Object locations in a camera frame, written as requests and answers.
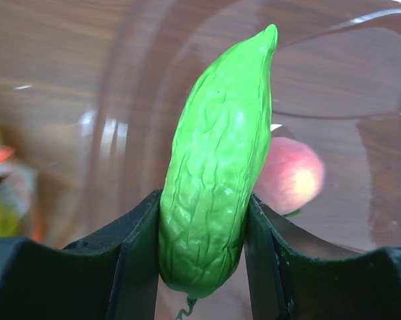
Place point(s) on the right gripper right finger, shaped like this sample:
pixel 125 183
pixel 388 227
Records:
pixel 293 274

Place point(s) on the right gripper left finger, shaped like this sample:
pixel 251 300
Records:
pixel 110 274

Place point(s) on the pink fake peach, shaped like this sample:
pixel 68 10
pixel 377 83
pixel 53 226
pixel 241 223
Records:
pixel 292 176

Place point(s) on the clear zip top bag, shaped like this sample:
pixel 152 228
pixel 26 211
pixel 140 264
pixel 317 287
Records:
pixel 18 197

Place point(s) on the light green fake gourd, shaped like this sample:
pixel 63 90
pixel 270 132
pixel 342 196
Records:
pixel 218 151

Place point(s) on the pink transparent plastic tub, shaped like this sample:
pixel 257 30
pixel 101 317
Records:
pixel 337 92

